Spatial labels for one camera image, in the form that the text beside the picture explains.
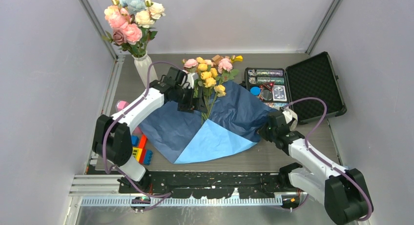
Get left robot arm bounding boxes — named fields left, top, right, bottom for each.
left=92, top=67, right=206, bottom=193

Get blue studded toy brick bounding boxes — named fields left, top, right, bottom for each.
left=141, top=149, right=153, bottom=165

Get dark blue wrapping paper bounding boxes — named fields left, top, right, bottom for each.
left=139, top=82, right=273, bottom=164

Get playing card deck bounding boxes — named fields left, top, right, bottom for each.
left=272, top=85, right=288, bottom=102

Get white ribbed vase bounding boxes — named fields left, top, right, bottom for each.
left=132, top=52, right=158, bottom=88

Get yellow grid toy block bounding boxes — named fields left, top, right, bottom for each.
left=132, top=147, right=143, bottom=162

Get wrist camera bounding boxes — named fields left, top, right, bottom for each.
left=182, top=70, right=199, bottom=89
left=282, top=107, right=298, bottom=131

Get blue paper bouquet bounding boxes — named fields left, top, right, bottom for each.
left=174, top=120, right=258, bottom=164

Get orange toy bar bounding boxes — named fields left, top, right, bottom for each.
left=138, top=134, right=147, bottom=149

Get yellow wooden arch block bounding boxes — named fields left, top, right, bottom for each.
left=230, top=55, right=243, bottom=63

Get black poker chip case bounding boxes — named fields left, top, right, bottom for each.
left=238, top=52, right=347, bottom=125

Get purple cable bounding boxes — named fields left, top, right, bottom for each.
left=102, top=61, right=182, bottom=211
left=284, top=97, right=374, bottom=222

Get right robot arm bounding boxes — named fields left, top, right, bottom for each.
left=258, top=109, right=373, bottom=225

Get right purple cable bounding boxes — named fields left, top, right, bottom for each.
left=284, top=97, right=374, bottom=222

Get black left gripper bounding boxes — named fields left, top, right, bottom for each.
left=173, top=85, right=207, bottom=114

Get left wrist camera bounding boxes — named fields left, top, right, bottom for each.
left=182, top=70, right=199, bottom=89

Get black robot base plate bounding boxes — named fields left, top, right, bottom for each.
left=118, top=170, right=308, bottom=200

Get yellow flower stems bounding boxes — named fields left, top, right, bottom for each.
left=196, top=57, right=227, bottom=123

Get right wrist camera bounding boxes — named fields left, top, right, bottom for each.
left=282, top=107, right=298, bottom=131

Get pink flowers in vase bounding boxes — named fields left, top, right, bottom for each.
left=102, top=0, right=166, bottom=58

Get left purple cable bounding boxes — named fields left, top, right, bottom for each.
left=102, top=61, right=182, bottom=211

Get blue round chip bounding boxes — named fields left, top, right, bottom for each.
left=250, top=86, right=261, bottom=96

